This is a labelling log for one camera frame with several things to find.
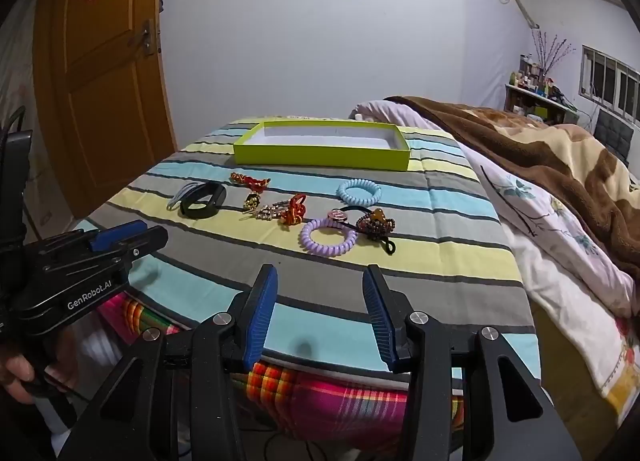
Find orange wooden door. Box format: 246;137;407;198
32;0;178;219

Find striped bedsheet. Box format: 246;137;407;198
75;116;538;387

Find metal door latch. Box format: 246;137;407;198
126;18;162;58

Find black wristband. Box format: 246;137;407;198
179;182;227;220

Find floral white quilt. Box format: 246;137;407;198
350;100;640;414

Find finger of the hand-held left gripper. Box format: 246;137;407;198
92;226;170;273
75;220;149;254

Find row of bottles and jars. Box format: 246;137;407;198
507;54;556;92

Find red beaded bracelet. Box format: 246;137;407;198
229;171;272;190

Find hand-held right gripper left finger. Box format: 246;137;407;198
55;263;279;461

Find brown fleece blanket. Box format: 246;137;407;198
385;95;640;282

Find green cardboard box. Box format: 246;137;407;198
233;121;412;172

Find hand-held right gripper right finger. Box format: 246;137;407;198
362;264;583;461

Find black padded chair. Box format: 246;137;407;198
592;108;636;162

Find rhinestone hair clip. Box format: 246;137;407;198
240;200;291;222

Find black cable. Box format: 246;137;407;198
0;105;27;152

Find purple spiral hair tie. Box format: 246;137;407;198
300;218;358;257

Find pink charm hair tie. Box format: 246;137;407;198
327;208;373;232

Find red knotted cord charm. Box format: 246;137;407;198
279;194;308;228

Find person's left hand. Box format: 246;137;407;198
0;331;76;407

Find plaid pink cloth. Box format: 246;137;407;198
97;291;466;442

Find barred window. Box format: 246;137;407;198
577;45;640;124

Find grey hair ties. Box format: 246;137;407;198
166;181;206;212

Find white shelf unit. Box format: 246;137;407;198
502;84;581;126

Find blue spiral hair tie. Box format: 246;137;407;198
336;179;382;207

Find bare branch decoration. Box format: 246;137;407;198
530;28;573;78

